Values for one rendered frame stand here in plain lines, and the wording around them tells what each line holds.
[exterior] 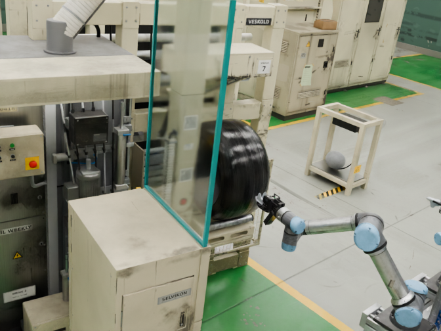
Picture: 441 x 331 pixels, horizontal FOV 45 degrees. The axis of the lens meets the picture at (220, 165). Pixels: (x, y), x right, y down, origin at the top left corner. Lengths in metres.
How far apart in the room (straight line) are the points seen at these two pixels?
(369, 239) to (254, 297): 1.65
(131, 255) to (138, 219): 0.26
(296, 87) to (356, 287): 3.86
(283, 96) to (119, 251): 5.69
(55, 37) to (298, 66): 5.20
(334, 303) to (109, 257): 2.40
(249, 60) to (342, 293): 2.01
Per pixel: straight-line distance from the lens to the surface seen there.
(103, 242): 2.11
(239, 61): 3.03
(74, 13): 2.58
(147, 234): 2.16
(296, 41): 7.29
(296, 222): 2.58
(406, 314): 2.65
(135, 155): 3.18
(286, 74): 7.44
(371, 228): 2.48
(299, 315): 3.90
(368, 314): 2.96
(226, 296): 3.94
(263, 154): 2.83
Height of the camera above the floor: 2.42
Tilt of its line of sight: 24 degrees down
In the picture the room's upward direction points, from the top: 7 degrees clockwise
